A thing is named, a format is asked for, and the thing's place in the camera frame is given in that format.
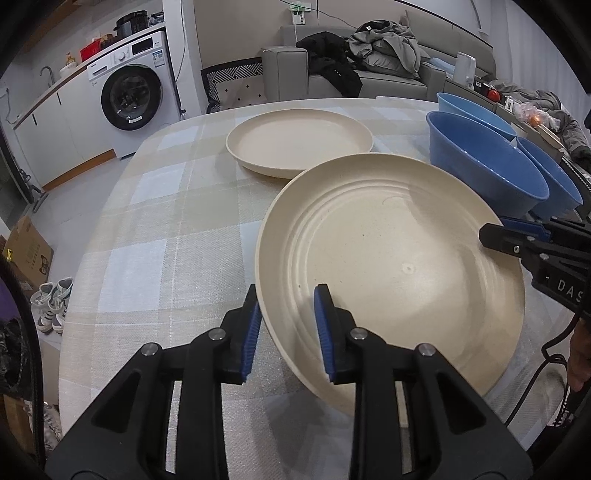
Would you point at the white sneaker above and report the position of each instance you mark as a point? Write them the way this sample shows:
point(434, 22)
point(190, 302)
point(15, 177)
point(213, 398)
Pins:
point(63, 295)
point(42, 309)

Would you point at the cardboard box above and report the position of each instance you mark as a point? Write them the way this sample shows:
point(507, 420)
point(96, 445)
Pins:
point(27, 254)

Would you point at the grey sofa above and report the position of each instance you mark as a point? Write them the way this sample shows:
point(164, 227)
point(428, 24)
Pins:
point(286, 74)

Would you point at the black patterned rug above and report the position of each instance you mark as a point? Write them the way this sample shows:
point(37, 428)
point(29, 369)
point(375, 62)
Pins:
point(231, 87)

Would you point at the red apple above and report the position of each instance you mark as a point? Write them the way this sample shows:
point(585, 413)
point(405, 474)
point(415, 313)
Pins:
point(495, 94)

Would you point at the metal faucet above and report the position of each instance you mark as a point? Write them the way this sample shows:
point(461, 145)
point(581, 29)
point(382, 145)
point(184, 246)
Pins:
point(46, 74)

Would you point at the red box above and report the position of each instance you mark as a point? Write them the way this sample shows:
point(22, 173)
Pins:
point(91, 51)

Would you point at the grey blanket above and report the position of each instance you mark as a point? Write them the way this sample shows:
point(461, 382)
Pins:
point(568, 124)

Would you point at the black rice cooker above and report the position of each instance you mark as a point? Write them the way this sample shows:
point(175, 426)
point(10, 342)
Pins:
point(131, 25)

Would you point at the white tabletop appliance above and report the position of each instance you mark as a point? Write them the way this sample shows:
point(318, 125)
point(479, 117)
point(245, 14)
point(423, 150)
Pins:
point(465, 69)

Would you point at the person's right hand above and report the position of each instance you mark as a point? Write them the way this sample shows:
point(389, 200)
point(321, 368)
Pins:
point(581, 360)

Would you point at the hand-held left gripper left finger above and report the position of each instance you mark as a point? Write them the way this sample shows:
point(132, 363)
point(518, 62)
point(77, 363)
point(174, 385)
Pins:
point(249, 337)

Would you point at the checked beige tablecloth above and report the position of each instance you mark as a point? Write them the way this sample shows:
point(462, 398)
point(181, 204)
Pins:
point(161, 230)

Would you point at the beige plate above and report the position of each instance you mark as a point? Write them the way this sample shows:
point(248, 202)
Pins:
point(392, 258)
point(295, 138)

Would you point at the white washing machine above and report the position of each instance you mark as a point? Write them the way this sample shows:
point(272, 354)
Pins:
point(138, 92)

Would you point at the plastic bag with orange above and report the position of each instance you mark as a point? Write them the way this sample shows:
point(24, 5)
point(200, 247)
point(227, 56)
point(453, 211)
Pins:
point(535, 115)

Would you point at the black jacket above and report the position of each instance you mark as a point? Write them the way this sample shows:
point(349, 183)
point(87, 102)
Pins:
point(332, 60)

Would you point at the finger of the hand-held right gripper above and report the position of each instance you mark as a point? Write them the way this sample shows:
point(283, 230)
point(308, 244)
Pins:
point(503, 240)
point(526, 227)

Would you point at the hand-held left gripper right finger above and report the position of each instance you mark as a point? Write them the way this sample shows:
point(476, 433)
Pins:
point(325, 337)

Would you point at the blue bowl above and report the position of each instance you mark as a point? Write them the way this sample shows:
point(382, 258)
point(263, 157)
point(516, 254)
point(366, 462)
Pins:
point(480, 170)
point(466, 108)
point(558, 184)

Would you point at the white wall charger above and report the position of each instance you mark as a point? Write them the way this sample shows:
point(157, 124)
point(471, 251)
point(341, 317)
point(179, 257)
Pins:
point(298, 19)

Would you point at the white cabinet counter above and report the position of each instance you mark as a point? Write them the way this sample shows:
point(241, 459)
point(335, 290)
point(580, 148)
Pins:
point(60, 129)

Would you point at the grey jacket pile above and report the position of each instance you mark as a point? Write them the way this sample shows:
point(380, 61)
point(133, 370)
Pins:
point(388, 48)

